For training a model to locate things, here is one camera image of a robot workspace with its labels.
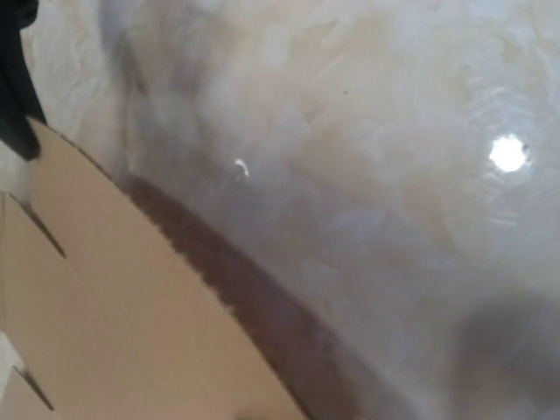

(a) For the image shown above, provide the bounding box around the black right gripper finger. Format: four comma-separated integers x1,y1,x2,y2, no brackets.
1,0,46,160

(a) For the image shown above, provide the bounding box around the brown cardboard box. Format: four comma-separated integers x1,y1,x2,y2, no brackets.
1,122,304,419

